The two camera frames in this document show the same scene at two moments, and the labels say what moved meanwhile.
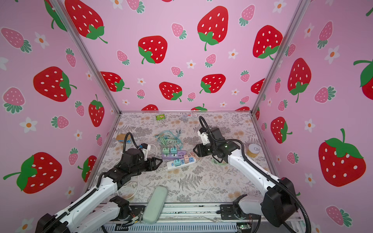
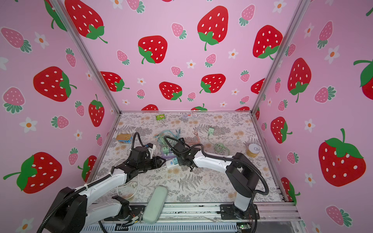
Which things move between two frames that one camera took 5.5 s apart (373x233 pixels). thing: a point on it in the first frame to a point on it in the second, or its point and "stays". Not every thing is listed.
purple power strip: [179, 155] stays
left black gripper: [154, 166] stays
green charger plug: [166, 150] stays
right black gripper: [198, 151] to [179, 161]
